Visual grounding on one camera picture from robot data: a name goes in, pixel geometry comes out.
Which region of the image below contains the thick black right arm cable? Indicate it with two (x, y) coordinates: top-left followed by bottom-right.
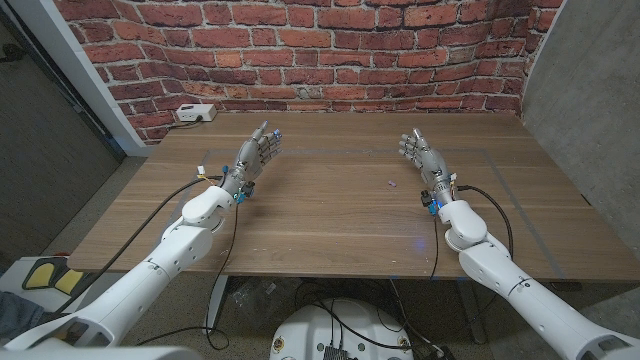
(455, 184), (515, 261)

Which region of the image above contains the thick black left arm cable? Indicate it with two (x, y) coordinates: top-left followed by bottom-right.
(49, 174), (224, 316)

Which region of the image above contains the white table leg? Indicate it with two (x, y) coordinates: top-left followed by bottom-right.
(202, 274), (231, 336)

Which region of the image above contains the black power strip cord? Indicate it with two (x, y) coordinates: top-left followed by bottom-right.
(167, 115), (204, 131)

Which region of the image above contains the dark grey table leg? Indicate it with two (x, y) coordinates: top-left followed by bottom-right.
(457, 279), (489, 346)

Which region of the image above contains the blue grey fabric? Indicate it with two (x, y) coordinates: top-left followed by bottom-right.
(0, 292), (46, 342)

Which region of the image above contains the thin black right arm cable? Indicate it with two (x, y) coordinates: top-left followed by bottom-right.
(428, 214), (441, 281)

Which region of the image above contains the white door frame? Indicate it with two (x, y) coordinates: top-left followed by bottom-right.
(7, 0), (151, 159)

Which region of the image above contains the black blue wrist camera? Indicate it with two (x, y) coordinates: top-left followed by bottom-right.
(420, 189), (444, 216)
(234, 182), (256, 205)

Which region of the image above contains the white power strip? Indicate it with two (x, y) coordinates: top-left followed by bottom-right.
(175, 103), (218, 123)

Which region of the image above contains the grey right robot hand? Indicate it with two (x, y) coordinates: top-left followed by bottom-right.
(398, 127), (459, 206)

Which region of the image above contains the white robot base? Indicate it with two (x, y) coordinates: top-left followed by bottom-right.
(268, 298), (415, 360)

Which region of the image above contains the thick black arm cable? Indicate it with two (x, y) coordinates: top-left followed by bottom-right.
(455, 184), (515, 261)
(49, 174), (224, 316)

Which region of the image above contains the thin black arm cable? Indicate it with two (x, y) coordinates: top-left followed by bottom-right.
(428, 214), (441, 281)
(134, 202), (241, 351)

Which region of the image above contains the printed red brick backdrop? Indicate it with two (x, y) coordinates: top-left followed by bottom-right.
(52, 0), (569, 147)

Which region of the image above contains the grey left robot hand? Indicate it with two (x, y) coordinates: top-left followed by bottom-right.
(219, 120), (284, 199)

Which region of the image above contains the yellow and black pad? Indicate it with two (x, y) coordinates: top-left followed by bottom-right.
(22, 257), (86, 296)

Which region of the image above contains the black blue left wrist camera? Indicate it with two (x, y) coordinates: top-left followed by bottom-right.
(234, 182), (256, 205)

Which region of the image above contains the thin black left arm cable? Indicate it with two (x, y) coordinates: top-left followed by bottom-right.
(134, 202), (241, 351)

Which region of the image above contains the clear plastic bag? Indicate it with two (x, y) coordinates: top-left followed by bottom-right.
(229, 277), (296, 321)

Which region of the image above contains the black blue right wrist camera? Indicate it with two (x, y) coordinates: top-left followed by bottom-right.
(420, 189), (444, 216)

